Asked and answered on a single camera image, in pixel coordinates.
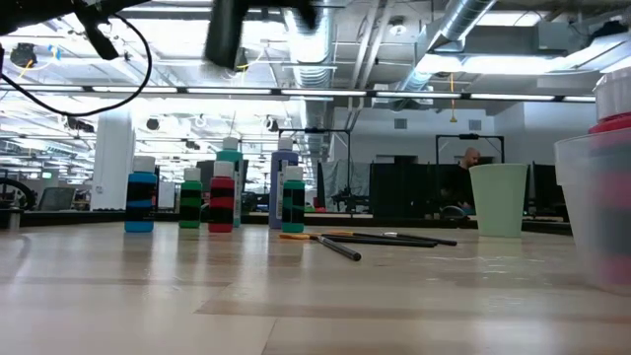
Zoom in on black background rig frame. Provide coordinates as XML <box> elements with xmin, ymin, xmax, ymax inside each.
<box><xmin>435</xmin><ymin>133</ymin><xmax>506</xmax><ymax>167</ymax></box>
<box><xmin>278</xmin><ymin>127</ymin><xmax>352</xmax><ymax>211</ymax></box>

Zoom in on black ceiling camera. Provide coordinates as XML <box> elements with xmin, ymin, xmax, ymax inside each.
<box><xmin>9</xmin><ymin>42</ymin><xmax>38</xmax><ymax>69</ymax></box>

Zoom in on light green plastic cup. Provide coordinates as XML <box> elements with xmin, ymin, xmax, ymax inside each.
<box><xmin>468</xmin><ymin>163</ymin><xmax>529</xmax><ymax>239</ymax></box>

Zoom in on small blue paint bottle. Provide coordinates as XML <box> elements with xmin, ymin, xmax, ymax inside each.
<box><xmin>123</xmin><ymin>155</ymin><xmax>159</xmax><ymax>234</ymax></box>

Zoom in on small green paint bottle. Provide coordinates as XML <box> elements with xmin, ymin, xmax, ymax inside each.
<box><xmin>177</xmin><ymin>167</ymin><xmax>204</xmax><ymax>230</ymax></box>

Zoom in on large teal paint bottle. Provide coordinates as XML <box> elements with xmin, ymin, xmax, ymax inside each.
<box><xmin>215</xmin><ymin>136</ymin><xmax>245</xmax><ymax>229</ymax></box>

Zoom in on black aluminium table frame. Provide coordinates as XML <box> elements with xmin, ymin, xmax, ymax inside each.
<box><xmin>0</xmin><ymin>209</ymin><xmax>574</xmax><ymax>236</ymax></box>

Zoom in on long ceiling light bar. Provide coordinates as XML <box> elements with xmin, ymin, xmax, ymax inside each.
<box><xmin>0</xmin><ymin>84</ymin><xmax>597</xmax><ymax>104</ymax></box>

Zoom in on small emerald paint bottle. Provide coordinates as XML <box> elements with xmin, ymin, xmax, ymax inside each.
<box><xmin>281</xmin><ymin>165</ymin><xmax>307</xmax><ymax>234</ymax></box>

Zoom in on grey tarp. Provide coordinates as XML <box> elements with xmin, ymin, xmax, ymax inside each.
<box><xmin>322</xmin><ymin>160</ymin><xmax>372</xmax><ymax>211</ymax></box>

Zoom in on yellow hanging tag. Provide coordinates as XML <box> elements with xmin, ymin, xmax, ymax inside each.
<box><xmin>447</xmin><ymin>72</ymin><xmax>458</xmax><ymax>124</ymax></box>

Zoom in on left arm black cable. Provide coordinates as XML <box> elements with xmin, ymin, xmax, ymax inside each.
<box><xmin>0</xmin><ymin>13</ymin><xmax>153</xmax><ymax>118</ymax></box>

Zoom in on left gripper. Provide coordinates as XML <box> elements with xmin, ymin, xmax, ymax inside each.
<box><xmin>203</xmin><ymin>0</ymin><xmax>346</xmax><ymax>71</ymax></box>

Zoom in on black paintbrush brown tip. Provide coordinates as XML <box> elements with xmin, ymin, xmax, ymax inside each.
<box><xmin>310</xmin><ymin>231</ymin><xmax>435</xmax><ymax>247</ymax></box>

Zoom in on white pillar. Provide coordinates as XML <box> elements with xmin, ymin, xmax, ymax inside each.
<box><xmin>90</xmin><ymin>106</ymin><xmax>137</xmax><ymax>212</ymax></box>

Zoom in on large purple paint bottle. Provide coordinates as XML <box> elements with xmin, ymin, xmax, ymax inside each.
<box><xmin>268</xmin><ymin>136</ymin><xmax>301</xmax><ymax>230</ymax></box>

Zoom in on silver spiral ventilation duct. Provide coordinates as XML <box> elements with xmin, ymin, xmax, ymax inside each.
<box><xmin>393</xmin><ymin>0</ymin><xmax>498</xmax><ymax>93</ymax></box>

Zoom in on person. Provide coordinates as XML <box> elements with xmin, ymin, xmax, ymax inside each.
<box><xmin>440</xmin><ymin>146</ymin><xmax>483</xmax><ymax>222</ymax></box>

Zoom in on black paintbrush orange tip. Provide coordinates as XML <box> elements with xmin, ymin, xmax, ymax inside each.
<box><xmin>279</xmin><ymin>232</ymin><xmax>439</xmax><ymax>249</ymax></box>

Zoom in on silver ribbed ventilation duct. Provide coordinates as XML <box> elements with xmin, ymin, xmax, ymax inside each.
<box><xmin>283</xmin><ymin>0</ymin><xmax>337</xmax><ymax>90</ymax></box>

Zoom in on small red paint bottle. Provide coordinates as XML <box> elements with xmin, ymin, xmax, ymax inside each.
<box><xmin>207</xmin><ymin>160</ymin><xmax>237</xmax><ymax>234</ymax></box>
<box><xmin>587</xmin><ymin>66</ymin><xmax>631</xmax><ymax>287</ymax></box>

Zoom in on clear plastic container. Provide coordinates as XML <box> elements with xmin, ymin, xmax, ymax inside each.
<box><xmin>553</xmin><ymin>126</ymin><xmax>631</xmax><ymax>297</ymax></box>

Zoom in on grey rectangular air duct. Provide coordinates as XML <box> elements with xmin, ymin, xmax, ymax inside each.
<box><xmin>462</xmin><ymin>22</ymin><xmax>568</xmax><ymax>56</ymax></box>

